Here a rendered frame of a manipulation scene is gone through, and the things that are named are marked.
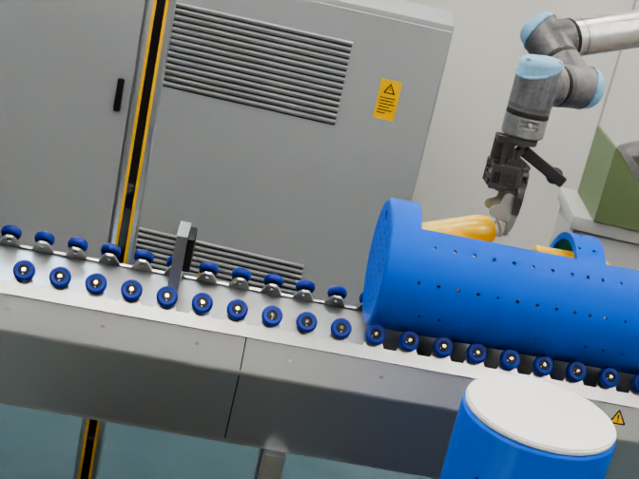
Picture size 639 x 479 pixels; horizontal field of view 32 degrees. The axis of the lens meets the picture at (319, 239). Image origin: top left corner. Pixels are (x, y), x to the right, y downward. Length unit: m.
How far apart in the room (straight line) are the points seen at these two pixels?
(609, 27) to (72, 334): 1.34
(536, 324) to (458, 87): 2.96
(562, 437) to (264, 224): 2.30
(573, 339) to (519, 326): 0.12
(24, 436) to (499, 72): 2.77
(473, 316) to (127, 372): 0.74
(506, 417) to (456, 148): 3.38
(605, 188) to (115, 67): 1.84
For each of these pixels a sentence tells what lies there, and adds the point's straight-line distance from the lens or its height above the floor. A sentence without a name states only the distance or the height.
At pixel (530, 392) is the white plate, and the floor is 1.04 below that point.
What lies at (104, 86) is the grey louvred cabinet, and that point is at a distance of 4.10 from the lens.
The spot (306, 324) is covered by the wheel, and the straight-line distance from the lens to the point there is 2.34.
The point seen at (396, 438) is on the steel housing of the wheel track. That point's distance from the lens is 2.48.
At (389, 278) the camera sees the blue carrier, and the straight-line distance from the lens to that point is 2.28.
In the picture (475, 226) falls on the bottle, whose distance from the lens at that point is 2.37.
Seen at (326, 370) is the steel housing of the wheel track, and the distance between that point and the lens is 2.37.
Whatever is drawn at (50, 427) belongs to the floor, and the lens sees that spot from 3.72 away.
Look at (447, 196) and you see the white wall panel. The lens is 5.34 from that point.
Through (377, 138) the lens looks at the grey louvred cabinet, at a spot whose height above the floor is 1.00.
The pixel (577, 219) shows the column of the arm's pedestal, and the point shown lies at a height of 1.09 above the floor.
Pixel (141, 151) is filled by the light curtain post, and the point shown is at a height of 1.15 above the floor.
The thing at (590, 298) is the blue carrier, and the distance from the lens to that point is 2.38.
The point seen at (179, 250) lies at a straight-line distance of 2.36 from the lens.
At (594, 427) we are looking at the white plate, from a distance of 2.06.
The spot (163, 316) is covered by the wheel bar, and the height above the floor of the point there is 0.92.
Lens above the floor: 1.87
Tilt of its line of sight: 18 degrees down
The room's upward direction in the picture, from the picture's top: 13 degrees clockwise
